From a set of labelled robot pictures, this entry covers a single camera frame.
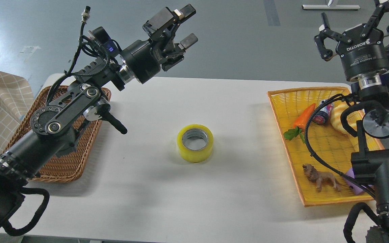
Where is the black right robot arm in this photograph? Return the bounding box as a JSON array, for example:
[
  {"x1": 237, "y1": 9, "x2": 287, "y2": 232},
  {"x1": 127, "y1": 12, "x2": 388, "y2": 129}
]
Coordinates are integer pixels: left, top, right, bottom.
[{"x1": 304, "y1": 0, "x2": 389, "y2": 243}]

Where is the brown toy lion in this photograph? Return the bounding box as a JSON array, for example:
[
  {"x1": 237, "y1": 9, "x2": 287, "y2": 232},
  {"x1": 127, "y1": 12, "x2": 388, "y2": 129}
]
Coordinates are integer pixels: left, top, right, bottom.
[{"x1": 302, "y1": 164, "x2": 343, "y2": 193}]

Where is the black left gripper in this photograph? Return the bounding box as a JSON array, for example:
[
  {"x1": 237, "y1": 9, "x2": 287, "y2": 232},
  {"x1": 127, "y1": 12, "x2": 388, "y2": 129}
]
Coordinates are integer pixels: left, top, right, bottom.
[{"x1": 120, "y1": 4, "x2": 199, "y2": 84}]

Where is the yellow plastic basket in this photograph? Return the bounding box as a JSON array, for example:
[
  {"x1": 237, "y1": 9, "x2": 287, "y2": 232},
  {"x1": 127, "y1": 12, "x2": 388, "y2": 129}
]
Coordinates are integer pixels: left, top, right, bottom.
[{"x1": 267, "y1": 86, "x2": 372, "y2": 207}]

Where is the brown wicker basket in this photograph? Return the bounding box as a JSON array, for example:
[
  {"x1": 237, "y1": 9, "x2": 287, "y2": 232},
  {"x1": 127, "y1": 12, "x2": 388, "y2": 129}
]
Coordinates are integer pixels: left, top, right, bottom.
[{"x1": 7, "y1": 86, "x2": 102, "y2": 183}]

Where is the orange toy carrot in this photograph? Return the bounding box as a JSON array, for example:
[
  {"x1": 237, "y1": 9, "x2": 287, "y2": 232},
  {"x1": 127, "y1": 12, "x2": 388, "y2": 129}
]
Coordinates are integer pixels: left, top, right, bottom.
[{"x1": 283, "y1": 103, "x2": 316, "y2": 144}]

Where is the yellow tape roll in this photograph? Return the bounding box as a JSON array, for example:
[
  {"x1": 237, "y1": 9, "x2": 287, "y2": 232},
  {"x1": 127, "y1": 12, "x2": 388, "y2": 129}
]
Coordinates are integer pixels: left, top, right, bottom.
[{"x1": 176, "y1": 124, "x2": 214, "y2": 163}]

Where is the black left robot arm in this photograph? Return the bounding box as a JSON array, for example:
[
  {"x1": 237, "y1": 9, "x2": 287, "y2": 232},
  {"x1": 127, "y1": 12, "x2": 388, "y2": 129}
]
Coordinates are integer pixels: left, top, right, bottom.
[{"x1": 0, "y1": 4, "x2": 198, "y2": 236}]

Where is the purple foam block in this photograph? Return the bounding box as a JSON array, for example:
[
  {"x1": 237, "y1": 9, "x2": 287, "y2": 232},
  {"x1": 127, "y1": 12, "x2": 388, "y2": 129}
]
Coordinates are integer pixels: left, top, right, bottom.
[{"x1": 343, "y1": 168, "x2": 374, "y2": 195}]

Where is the small drink can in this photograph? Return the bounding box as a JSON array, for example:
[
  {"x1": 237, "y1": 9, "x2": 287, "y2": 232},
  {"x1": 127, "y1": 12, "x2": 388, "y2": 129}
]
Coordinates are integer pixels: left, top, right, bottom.
[{"x1": 312, "y1": 103, "x2": 334, "y2": 126}]

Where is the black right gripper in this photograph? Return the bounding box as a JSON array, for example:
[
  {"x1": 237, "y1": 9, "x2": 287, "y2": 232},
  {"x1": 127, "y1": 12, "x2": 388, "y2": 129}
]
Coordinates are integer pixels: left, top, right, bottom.
[{"x1": 314, "y1": 0, "x2": 389, "y2": 82}]

